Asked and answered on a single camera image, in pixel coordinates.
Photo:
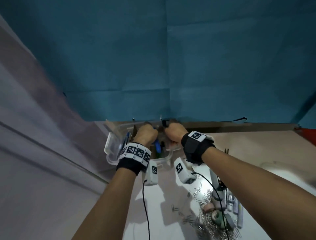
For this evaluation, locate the blue backdrop cloth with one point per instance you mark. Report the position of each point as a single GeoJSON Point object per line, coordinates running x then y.
{"type": "Point", "coordinates": [172, 61]}

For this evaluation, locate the black wristband with marker tags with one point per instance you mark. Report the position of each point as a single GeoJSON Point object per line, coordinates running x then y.
{"type": "Point", "coordinates": [195, 150]}
{"type": "Point", "coordinates": [134, 158]}

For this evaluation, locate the green tape roll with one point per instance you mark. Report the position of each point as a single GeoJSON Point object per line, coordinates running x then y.
{"type": "Point", "coordinates": [219, 218]}

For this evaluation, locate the person's left hand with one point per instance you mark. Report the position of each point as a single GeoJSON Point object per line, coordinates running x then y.
{"type": "Point", "coordinates": [145, 134]}

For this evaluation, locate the clear plastic lid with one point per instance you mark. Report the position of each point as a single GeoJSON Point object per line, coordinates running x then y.
{"type": "Point", "coordinates": [288, 173]}

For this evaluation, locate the red object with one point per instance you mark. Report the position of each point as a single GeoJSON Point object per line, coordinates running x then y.
{"type": "Point", "coordinates": [308, 137]}

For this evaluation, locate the pink tape roll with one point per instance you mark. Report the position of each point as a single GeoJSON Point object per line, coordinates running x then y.
{"type": "Point", "coordinates": [208, 207]}

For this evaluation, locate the person's left forearm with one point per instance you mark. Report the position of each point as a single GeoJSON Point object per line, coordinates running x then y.
{"type": "Point", "coordinates": [108, 210]}

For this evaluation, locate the person's right forearm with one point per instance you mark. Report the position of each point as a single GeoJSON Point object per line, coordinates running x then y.
{"type": "Point", "coordinates": [259, 188]}

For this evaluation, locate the pile of silver paper clips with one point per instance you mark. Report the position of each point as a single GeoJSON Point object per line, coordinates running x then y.
{"type": "Point", "coordinates": [205, 222]}

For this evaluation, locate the person's right hand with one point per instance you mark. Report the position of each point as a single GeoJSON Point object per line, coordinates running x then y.
{"type": "Point", "coordinates": [175, 133]}

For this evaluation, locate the clear plastic storage box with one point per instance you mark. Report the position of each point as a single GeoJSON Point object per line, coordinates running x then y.
{"type": "Point", "coordinates": [112, 150]}

